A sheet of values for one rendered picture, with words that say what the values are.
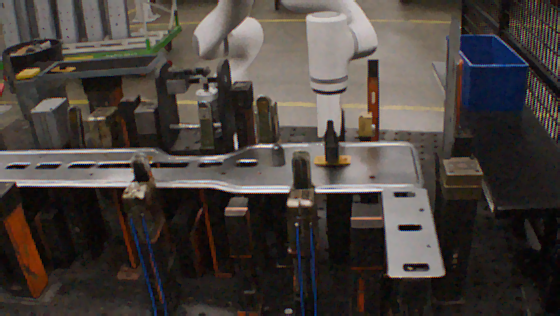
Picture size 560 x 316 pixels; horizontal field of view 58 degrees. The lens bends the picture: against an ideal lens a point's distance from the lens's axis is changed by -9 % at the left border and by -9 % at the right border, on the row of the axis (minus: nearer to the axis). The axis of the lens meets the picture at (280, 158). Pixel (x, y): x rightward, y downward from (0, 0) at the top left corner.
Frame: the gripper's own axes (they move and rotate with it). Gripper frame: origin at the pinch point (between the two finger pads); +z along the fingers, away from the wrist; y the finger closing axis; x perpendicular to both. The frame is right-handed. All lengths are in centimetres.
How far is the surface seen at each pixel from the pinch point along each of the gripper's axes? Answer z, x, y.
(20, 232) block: 12, -76, 18
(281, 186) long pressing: 3.3, -10.7, 10.5
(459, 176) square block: -2.3, 26.3, 16.8
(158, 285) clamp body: 23, -40, 22
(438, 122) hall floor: 105, 68, -244
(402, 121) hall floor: 105, 42, -246
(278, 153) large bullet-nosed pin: -0.1, -12.1, 1.4
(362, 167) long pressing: 3.2, 6.9, 2.6
